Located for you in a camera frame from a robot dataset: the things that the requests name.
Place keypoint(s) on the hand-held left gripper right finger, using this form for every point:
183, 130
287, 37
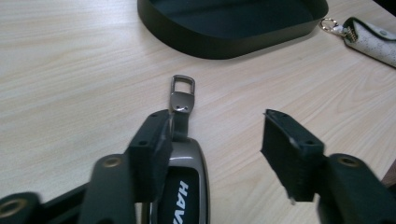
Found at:
289, 155

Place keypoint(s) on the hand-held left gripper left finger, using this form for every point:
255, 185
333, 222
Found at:
149, 155

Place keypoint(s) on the grey car key fob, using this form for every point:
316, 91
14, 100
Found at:
186, 155

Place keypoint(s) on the black key rack with tray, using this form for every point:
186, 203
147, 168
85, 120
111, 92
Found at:
218, 43

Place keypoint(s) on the white speckled key case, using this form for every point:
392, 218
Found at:
370, 42

